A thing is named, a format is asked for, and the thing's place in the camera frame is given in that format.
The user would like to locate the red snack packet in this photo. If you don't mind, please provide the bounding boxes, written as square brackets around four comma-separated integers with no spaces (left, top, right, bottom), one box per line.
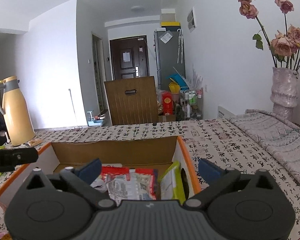
[101,166,156,200]

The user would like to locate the green snack packet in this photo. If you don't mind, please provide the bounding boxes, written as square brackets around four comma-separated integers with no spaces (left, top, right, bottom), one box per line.
[158,161,186,204]

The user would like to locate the white printed snack packet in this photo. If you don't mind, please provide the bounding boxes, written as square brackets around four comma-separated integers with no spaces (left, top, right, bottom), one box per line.
[106,174,140,205]

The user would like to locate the calligraphy tablecloth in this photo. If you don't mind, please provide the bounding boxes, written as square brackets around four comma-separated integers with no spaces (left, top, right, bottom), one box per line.
[0,117,300,240]

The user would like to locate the blue toy on floor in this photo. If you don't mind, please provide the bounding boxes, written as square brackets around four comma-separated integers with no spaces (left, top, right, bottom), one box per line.
[87,111,106,127]

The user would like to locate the yellow thermos jug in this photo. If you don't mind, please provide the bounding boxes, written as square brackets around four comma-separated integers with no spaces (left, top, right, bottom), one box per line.
[0,76,35,146]

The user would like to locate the orange white cardboard box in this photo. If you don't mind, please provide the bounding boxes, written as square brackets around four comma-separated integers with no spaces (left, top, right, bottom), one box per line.
[0,136,201,209]

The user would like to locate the folded patterned cloth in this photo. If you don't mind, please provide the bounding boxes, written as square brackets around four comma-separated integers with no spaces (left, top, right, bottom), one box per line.
[228,109,300,185]

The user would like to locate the metal storage cart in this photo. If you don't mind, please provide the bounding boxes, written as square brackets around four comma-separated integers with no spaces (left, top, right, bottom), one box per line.
[179,88,203,120]

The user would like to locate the brown wooden chair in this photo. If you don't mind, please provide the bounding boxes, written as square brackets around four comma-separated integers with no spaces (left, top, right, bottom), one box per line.
[104,76,159,126]

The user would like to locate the red gift box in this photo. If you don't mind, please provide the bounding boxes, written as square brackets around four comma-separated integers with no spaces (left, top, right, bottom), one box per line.
[161,91,174,115]

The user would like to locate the pink ribbed vase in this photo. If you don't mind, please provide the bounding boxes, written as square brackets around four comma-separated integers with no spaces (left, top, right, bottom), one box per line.
[270,67,299,121]

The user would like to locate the dark brown entrance door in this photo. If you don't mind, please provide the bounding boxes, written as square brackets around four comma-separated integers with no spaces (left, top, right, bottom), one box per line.
[109,35,149,80]

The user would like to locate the grey refrigerator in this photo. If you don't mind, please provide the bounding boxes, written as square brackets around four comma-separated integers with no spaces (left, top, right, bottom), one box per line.
[154,30,185,90]

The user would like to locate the dried pink roses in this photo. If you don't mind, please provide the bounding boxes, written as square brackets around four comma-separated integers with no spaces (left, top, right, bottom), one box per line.
[237,0,300,73]

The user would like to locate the yellow box on refrigerator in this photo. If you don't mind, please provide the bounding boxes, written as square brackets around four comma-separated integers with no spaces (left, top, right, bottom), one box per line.
[160,22,180,28]

